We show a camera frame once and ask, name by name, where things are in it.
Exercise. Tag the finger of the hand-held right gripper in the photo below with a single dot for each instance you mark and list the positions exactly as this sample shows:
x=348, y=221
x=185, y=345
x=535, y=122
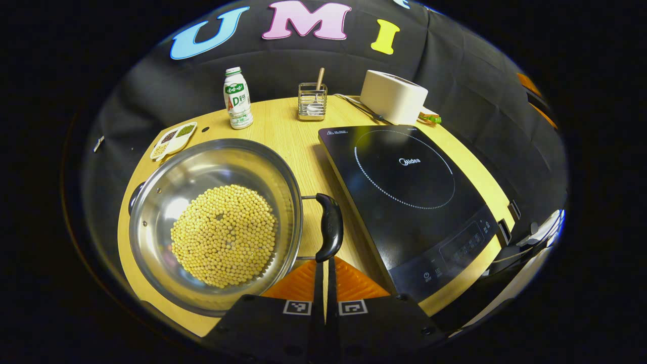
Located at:
x=546, y=115
x=528, y=83

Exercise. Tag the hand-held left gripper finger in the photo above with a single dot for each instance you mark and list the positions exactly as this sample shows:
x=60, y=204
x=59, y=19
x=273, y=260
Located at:
x=319, y=288
x=331, y=290

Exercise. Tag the black induction cooktop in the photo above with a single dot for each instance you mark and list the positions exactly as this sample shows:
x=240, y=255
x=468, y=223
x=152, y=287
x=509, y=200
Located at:
x=404, y=202

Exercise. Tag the stainless steel pot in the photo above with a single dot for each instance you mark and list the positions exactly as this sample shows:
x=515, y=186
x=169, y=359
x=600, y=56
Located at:
x=167, y=202

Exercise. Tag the toy sandwich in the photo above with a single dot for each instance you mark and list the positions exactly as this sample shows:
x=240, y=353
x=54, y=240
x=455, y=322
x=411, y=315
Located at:
x=429, y=119

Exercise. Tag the pile of soybeans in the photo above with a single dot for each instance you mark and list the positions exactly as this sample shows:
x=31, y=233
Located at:
x=225, y=235

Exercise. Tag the white toaster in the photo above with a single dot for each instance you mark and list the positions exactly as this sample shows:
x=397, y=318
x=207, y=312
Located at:
x=394, y=96

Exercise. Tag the white drink bottle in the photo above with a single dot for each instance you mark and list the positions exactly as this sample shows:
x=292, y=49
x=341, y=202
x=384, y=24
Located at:
x=237, y=101

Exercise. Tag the white divided bean dish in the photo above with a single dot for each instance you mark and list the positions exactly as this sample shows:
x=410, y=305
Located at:
x=174, y=140

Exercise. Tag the black backdrop cloth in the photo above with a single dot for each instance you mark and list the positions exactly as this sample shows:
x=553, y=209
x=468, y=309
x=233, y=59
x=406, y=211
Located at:
x=303, y=60

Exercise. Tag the silver clip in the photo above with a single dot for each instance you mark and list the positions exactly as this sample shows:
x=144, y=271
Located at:
x=99, y=143

